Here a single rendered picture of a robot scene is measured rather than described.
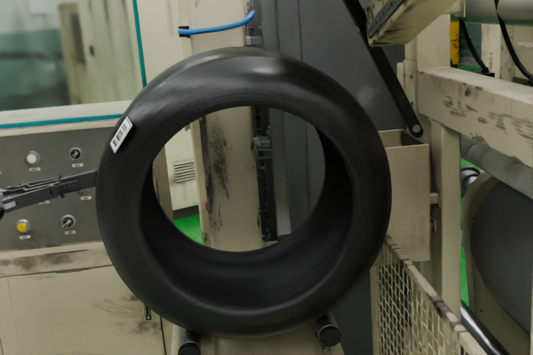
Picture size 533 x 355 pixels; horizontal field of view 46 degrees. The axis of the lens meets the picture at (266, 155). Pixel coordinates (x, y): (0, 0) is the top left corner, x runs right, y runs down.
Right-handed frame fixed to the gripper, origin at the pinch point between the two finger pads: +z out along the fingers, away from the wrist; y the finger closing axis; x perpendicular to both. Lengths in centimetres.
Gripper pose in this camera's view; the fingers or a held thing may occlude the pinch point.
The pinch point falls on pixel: (80, 181)
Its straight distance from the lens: 128.8
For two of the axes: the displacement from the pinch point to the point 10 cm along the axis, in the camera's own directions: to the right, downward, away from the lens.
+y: -1.0, -2.3, 9.7
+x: 2.1, 9.5, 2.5
